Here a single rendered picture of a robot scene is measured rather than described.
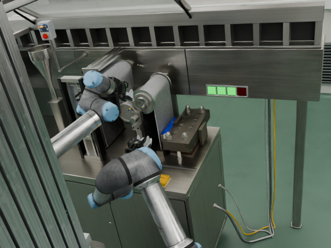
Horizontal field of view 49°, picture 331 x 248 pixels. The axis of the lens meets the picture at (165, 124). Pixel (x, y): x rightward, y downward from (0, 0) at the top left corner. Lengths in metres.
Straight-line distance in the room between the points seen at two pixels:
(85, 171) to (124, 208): 0.32
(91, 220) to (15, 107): 1.69
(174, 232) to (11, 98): 0.82
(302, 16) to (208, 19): 0.48
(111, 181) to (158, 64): 1.08
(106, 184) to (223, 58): 1.07
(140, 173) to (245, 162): 2.27
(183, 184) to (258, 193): 1.38
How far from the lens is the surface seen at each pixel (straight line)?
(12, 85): 0.85
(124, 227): 2.34
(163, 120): 2.17
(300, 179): 2.66
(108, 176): 1.39
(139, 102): 2.03
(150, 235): 2.29
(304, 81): 2.11
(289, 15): 2.00
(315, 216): 3.09
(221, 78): 2.18
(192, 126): 2.17
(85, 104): 1.57
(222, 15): 2.06
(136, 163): 1.40
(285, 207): 3.13
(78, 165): 2.29
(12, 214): 0.88
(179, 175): 2.01
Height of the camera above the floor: 2.13
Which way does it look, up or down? 29 degrees down
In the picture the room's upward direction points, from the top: 9 degrees counter-clockwise
